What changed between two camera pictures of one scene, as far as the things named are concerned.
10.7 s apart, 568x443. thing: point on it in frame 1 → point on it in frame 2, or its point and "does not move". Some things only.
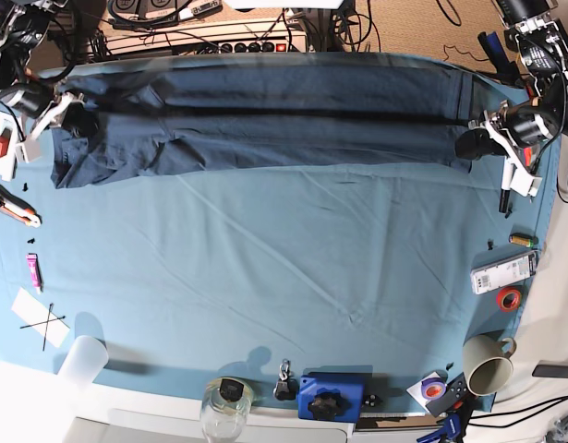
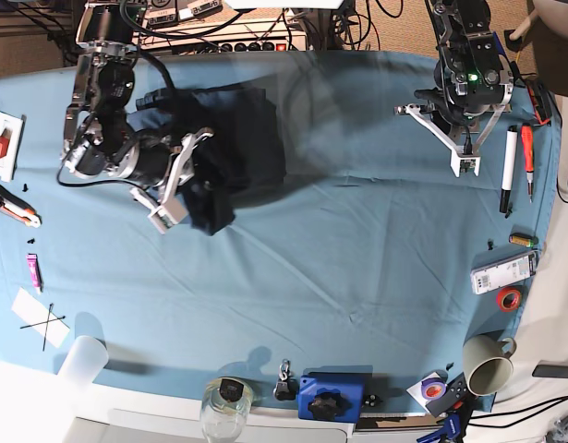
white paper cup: x=85 y=360 does not move
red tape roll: x=508 y=299 does not move
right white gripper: x=477 y=143 → x=459 y=159
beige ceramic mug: x=487 y=364 does not move
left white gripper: x=84 y=122 → x=211 y=195
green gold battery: x=525 y=240 does not move
